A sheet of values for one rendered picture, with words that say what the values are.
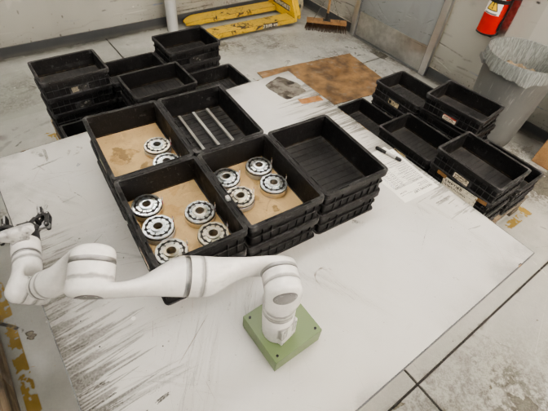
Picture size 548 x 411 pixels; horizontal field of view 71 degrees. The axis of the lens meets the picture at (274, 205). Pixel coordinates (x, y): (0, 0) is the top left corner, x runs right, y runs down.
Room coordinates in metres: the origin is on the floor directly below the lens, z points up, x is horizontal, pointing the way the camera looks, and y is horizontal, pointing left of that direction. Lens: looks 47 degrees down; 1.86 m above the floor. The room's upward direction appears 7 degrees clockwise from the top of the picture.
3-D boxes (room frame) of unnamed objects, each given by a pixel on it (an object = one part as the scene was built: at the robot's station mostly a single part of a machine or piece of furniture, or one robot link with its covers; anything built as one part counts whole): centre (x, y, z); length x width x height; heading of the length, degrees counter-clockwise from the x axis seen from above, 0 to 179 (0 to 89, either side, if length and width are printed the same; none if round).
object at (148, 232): (0.77, 0.37, 0.86); 0.10 x 0.10 x 0.01
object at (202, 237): (0.77, 0.19, 0.86); 0.10 x 0.10 x 0.01
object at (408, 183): (1.36, -0.54, 0.70); 0.33 x 0.23 x 0.01; 41
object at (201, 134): (1.32, 0.31, 0.87); 0.40 x 0.30 x 0.11; 37
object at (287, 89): (1.99, 0.01, 0.71); 0.22 x 0.19 x 0.01; 41
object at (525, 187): (1.95, -1.40, 0.26); 0.40 x 0.30 x 0.23; 41
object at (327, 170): (1.18, -0.18, 0.87); 0.40 x 0.30 x 0.11; 37
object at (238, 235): (0.82, 0.30, 0.92); 0.40 x 0.30 x 0.02; 37
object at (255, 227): (1.00, 0.06, 0.92); 0.40 x 0.30 x 0.02; 37
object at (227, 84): (2.36, 0.49, 0.31); 0.40 x 0.30 x 0.34; 131
